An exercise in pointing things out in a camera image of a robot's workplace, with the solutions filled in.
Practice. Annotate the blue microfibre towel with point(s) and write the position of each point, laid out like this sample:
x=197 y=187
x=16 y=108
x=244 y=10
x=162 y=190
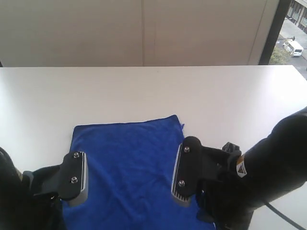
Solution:
x=130 y=169

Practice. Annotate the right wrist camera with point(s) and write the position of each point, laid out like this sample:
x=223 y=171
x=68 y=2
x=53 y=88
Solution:
x=197 y=165

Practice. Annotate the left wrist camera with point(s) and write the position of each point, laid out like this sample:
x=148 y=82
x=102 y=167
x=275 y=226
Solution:
x=67 y=181

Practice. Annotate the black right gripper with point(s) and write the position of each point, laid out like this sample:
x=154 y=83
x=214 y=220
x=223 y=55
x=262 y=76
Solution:
x=225 y=202

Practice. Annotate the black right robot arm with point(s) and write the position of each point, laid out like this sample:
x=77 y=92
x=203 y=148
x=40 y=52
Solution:
x=273 y=167

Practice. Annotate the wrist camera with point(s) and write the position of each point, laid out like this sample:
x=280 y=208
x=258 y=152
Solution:
x=197 y=165
x=67 y=181

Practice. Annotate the white van outside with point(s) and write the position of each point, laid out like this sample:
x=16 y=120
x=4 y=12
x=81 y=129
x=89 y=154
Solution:
x=293 y=48

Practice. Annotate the dark window frame post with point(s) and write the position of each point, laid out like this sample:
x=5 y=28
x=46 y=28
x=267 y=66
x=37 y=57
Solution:
x=276 y=25

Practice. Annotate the beige partition panel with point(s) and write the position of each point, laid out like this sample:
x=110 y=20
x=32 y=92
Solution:
x=110 y=33

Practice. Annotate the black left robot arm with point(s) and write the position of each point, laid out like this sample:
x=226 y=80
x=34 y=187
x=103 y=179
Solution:
x=19 y=209

